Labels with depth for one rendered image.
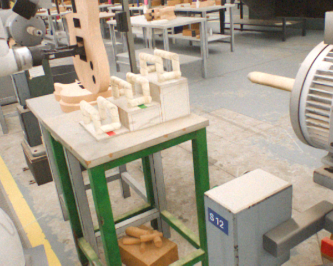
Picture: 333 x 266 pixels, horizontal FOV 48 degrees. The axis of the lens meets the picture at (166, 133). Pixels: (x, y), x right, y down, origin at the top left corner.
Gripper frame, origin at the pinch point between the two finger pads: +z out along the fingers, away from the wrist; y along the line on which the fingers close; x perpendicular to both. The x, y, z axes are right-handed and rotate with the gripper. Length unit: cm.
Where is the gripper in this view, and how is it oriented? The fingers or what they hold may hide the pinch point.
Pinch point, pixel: (80, 49)
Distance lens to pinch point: 161.0
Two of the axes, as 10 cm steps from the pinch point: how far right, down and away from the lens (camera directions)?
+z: 8.7, -2.6, 4.2
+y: 4.8, 3.0, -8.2
